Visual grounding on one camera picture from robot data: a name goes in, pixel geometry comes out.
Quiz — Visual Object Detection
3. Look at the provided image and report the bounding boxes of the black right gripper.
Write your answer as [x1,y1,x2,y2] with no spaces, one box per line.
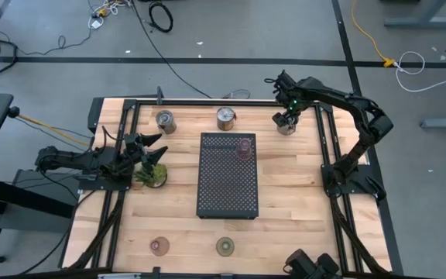
[272,88,306,128]

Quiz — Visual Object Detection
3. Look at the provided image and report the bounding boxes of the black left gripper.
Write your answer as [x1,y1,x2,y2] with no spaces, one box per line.
[124,133,169,174]

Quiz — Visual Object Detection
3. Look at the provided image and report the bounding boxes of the candle tin with picture label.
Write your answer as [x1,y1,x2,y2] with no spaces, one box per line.
[276,115,297,136]

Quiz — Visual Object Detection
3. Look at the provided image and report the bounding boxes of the candle tin with brown label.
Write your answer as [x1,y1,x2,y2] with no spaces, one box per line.
[155,109,177,136]

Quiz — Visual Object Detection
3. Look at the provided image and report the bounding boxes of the candle tin with orange tag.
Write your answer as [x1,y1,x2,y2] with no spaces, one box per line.
[215,106,238,132]

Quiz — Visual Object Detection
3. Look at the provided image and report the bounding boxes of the small green potted plant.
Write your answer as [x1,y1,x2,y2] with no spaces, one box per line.
[133,162,169,190]

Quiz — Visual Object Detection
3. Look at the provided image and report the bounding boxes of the black perforated metal shelf riser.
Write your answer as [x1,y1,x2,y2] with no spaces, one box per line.
[195,132,260,221]

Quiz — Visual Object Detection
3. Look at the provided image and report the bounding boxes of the black aluminium table frame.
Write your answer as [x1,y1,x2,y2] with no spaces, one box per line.
[58,96,404,279]

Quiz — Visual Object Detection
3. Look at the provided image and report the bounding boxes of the orange cable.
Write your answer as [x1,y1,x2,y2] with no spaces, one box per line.
[17,112,92,147]

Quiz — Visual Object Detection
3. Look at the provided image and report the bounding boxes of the long black floor cable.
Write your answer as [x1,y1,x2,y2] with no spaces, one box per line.
[129,0,213,100]

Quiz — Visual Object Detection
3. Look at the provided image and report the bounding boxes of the yellow extension cable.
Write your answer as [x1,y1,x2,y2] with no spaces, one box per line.
[350,0,396,69]

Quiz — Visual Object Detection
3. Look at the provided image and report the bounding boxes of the coiled black cable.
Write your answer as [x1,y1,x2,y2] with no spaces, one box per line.
[148,2,174,34]

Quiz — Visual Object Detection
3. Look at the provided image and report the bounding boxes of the white cables with power adapter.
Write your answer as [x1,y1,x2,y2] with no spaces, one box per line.
[87,0,131,30]

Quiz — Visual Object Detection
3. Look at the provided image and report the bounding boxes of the white floor cable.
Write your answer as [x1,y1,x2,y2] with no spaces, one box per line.
[395,50,446,94]

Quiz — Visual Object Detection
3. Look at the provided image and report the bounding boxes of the thin black floor cable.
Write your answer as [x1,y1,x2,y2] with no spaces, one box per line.
[17,29,92,57]

